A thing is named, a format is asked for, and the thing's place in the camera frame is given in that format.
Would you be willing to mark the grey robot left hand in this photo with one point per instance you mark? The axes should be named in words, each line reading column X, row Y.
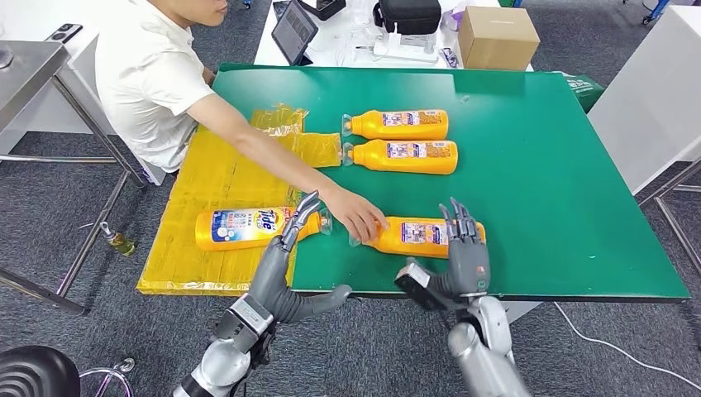
column 271, row 285

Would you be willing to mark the person's right hand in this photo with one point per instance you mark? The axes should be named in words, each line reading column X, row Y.
column 356, row 213

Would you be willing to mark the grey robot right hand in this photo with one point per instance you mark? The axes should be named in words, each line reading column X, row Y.
column 468, row 268

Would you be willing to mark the orange detergent bottle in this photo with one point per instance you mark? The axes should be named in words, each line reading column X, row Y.
column 400, row 130
column 241, row 227
column 411, row 163
column 394, row 241

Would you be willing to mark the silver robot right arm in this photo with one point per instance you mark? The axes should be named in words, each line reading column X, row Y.
column 482, row 356

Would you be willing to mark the person's right forearm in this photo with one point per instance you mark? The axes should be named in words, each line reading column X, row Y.
column 285, row 161

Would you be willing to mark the small yellow liquid bottle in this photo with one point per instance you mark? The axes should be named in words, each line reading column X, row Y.
column 121, row 244

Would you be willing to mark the white table leg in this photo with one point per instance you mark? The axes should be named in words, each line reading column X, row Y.
column 520, row 311

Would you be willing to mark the yellow taped cardboard mat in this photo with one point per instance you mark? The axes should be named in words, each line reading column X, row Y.
column 219, row 175

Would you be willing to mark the white power strip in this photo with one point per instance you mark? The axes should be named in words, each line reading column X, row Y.
column 402, row 52

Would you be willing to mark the small printed packet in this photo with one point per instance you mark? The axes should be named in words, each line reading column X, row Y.
column 449, row 57

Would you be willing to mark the black tablet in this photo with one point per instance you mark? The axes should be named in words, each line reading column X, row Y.
column 294, row 30

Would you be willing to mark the black carry case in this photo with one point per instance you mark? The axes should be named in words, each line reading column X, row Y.
column 408, row 15

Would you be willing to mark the green bag with white print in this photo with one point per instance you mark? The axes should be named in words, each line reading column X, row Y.
column 583, row 89

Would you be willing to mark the pale purple tissue pack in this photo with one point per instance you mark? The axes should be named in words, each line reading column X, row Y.
column 453, row 19

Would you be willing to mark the brown cardboard box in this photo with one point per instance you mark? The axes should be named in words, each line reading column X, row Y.
column 498, row 41

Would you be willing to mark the person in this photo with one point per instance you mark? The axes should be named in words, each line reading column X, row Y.
column 148, row 82

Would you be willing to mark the white cabinet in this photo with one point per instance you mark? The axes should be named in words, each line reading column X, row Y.
column 651, row 98

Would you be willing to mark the blue metal rack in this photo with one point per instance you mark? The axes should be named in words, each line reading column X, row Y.
column 657, row 10

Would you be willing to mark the stainless steel table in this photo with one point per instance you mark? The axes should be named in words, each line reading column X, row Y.
column 27, row 71

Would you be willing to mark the black smartphone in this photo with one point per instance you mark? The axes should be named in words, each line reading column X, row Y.
column 64, row 33

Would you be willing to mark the round metal disc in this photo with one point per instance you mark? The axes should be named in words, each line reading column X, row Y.
column 4, row 56

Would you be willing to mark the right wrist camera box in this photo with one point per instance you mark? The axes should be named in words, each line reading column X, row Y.
column 416, row 285

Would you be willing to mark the steel frame legs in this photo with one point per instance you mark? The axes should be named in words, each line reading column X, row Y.
column 669, row 182

